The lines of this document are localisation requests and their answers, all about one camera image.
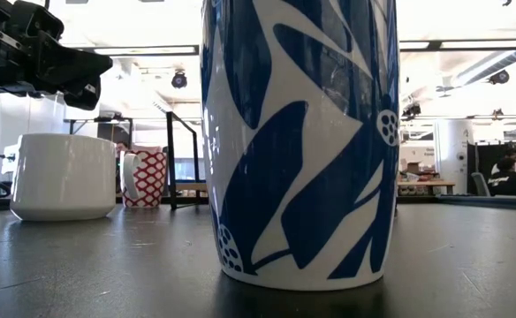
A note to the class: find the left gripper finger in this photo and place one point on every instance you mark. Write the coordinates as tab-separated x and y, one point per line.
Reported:
83	99
72	66

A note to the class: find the white mug green interior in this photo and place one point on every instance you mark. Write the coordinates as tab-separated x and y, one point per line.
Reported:
63	176

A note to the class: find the red white lattice mug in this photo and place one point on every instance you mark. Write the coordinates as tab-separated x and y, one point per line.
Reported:
149	176

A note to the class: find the white mug blue floral print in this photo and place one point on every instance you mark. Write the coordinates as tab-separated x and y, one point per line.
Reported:
302	176

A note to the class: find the black background rack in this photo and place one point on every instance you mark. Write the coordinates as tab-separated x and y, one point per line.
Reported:
129	130

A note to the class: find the long linear ceiling light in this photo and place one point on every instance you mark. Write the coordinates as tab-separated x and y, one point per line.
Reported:
152	50

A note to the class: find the black ceiling spotlight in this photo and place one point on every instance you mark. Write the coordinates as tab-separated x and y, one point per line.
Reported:
179	80
498	77
410	109

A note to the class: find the black table mat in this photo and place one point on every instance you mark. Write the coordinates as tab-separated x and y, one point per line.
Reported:
108	274

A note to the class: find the cardboard box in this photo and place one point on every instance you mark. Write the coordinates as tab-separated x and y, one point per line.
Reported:
412	167

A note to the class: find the wooden background table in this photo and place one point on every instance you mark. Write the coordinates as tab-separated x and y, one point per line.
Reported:
426	182

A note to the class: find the grey office chair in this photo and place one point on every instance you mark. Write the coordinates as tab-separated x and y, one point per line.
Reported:
479	183

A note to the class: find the black partition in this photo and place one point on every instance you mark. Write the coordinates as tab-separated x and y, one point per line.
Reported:
483	159

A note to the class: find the person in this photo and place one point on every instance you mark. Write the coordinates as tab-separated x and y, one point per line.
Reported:
510	181

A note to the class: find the wooden shelf black metal frame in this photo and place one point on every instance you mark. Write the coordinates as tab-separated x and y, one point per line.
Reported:
171	159

